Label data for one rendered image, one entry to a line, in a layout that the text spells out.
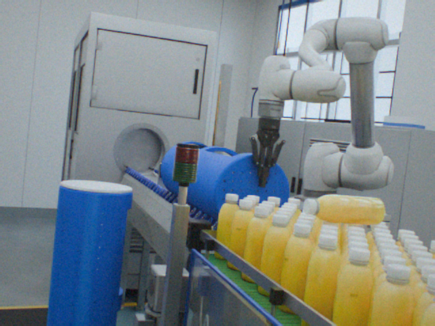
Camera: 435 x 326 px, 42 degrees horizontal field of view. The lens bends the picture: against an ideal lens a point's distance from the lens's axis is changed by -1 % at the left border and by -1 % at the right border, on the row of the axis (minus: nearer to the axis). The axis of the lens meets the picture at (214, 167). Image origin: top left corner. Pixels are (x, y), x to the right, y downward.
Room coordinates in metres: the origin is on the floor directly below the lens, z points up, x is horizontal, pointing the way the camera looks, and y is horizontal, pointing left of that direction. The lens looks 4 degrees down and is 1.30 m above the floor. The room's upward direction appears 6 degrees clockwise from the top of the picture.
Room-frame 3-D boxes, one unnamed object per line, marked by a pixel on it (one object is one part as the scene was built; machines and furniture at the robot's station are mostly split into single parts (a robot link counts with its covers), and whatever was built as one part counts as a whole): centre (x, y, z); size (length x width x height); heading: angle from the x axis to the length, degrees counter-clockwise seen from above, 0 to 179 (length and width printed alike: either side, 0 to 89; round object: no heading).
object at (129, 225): (3.89, 0.54, 0.31); 0.06 x 0.06 x 0.63; 18
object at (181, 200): (1.50, 0.07, 1.18); 0.06 x 0.06 x 0.16
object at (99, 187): (2.24, 0.45, 1.03); 0.28 x 0.28 x 0.01
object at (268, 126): (1.98, -0.17, 1.32); 0.08 x 0.07 x 0.09; 108
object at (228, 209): (1.82, -0.07, 0.99); 0.07 x 0.07 x 0.19
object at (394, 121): (3.75, -1.19, 1.48); 0.24 x 0.12 x 0.08; 34
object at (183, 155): (1.50, 0.07, 1.23); 0.06 x 0.06 x 0.04
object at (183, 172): (1.50, 0.07, 1.18); 0.06 x 0.06 x 0.05
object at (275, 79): (1.98, -0.18, 1.50); 0.13 x 0.11 x 0.16; 65
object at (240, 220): (1.70, -0.10, 0.99); 0.07 x 0.07 x 0.19
